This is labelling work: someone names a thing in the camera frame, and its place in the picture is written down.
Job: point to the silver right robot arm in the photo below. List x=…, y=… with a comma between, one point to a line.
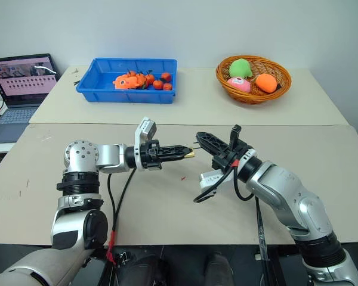
x=286, y=190

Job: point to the green plush toy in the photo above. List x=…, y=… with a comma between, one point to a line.
x=240, y=68

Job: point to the small orange fruit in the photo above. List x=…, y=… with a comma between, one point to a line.
x=150, y=78
x=140, y=78
x=167, y=87
x=131, y=73
x=166, y=76
x=158, y=85

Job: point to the pink plush toy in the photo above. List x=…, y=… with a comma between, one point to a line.
x=239, y=85

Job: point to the blue plastic bin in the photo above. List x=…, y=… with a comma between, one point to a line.
x=104, y=88

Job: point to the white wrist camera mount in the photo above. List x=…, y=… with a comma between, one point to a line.
x=210, y=178
x=143, y=128

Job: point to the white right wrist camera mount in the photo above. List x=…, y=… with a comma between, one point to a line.
x=210, y=178

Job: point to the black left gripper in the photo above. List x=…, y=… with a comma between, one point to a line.
x=150, y=155

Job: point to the orange fish plush toy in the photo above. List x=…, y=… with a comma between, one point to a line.
x=124, y=82

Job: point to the open grey laptop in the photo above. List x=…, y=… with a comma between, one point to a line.
x=24, y=82

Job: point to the small brass padlock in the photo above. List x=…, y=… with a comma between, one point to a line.
x=190, y=154

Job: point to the brown wicker basket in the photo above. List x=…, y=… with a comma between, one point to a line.
x=283, y=88

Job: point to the dark rounded shape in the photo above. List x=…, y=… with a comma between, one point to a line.
x=143, y=268
x=218, y=269

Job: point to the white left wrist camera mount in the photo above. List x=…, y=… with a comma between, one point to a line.
x=143, y=128

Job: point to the beige table cover board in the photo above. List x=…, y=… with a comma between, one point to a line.
x=167, y=214

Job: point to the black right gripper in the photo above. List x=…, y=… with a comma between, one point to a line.
x=226, y=161

